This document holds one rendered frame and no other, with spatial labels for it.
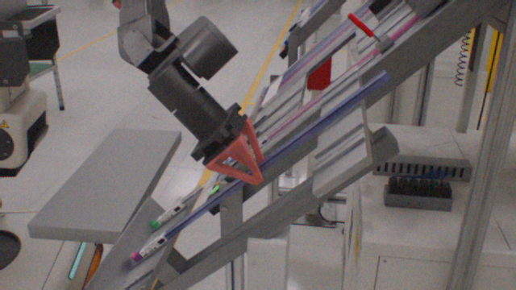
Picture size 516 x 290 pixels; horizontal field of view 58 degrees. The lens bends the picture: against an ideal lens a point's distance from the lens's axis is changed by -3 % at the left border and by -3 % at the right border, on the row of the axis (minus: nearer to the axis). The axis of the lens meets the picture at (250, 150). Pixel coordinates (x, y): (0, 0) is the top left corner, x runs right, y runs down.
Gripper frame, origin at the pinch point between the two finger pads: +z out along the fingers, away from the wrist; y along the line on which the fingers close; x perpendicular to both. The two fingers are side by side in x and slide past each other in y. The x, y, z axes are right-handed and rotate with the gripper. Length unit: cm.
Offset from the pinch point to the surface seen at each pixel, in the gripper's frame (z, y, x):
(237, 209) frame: 10.7, 23.0, 20.5
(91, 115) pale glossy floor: -37, 236, 177
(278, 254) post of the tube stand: 11.2, -3.4, 5.6
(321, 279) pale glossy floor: 76, 85, 54
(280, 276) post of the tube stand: 14.5, -3.4, 8.2
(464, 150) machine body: 59, 79, -18
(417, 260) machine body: 47, 27, 0
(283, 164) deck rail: 10.4, 27.4, 7.8
